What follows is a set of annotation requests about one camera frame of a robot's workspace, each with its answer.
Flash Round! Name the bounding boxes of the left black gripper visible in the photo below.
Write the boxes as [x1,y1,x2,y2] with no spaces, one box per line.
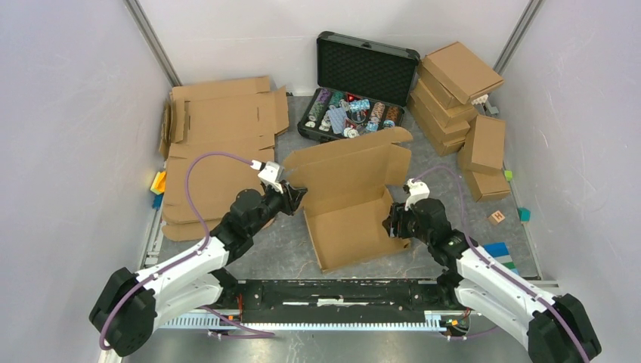
[248,179,308,236]

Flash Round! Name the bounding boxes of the brown cardboard box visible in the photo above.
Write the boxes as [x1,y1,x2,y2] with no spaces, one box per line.
[283,127,413,272]

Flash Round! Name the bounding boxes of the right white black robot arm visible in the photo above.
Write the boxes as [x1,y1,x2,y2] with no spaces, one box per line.
[382,198,602,362]

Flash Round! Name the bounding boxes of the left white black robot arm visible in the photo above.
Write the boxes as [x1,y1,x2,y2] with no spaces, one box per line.
[89,181,308,357]

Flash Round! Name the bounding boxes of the low folded cardboard box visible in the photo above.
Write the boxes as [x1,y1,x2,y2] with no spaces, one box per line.
[463,169,511,203]

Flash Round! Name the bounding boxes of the leaning folded cardboard box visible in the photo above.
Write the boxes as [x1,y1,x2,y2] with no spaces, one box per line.
[458,115,506,175]

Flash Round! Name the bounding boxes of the wooden letter block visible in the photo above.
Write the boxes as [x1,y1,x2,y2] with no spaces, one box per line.
[488,210,506,225]

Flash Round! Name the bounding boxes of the blue toy blocks stack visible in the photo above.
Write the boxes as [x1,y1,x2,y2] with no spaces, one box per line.
[483,242,519,275]

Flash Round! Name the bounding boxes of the flat cardboard sheet stack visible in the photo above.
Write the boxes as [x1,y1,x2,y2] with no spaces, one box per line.
[159,76,290,241]

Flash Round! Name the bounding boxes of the teal toy cube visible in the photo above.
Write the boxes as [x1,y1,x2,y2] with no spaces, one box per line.
[517,207,531,223]

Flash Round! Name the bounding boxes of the yellow orange toy block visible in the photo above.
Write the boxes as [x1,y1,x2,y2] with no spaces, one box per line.
[150,171,166,195]

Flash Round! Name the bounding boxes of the stacked folded cardboard boxes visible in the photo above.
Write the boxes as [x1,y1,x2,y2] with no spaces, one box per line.
[407,65,478,156]

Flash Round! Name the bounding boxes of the white plastic connector piece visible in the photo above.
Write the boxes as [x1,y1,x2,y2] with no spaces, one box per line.
[471,94,500,118]

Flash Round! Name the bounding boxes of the black poker chip case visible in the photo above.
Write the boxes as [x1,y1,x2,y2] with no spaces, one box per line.
[297,31,420,143]

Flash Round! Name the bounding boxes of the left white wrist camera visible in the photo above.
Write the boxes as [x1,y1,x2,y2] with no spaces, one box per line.
[251,160,284,194]

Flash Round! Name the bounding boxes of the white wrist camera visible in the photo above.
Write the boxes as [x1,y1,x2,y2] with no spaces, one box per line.
[251,160,284,194]
[404,178,430,210]

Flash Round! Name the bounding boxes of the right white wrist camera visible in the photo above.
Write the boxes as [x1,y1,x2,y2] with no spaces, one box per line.
[404,178,430,210]

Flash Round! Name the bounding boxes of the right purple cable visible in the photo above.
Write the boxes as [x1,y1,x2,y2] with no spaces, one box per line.
[410,165,592,363]

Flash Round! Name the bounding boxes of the purple cable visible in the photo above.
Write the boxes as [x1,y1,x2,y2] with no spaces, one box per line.
[410,165,592,363]
[98,151,277,352]

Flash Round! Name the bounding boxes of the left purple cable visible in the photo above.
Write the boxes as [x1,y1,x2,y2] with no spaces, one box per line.
[98,151,277,352]

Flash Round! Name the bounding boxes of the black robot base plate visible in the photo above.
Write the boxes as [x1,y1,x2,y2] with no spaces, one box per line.
[212,278,463,324]

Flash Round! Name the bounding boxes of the white slotted cable duct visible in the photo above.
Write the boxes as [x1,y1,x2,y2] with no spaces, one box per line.
[161,311,470,334]

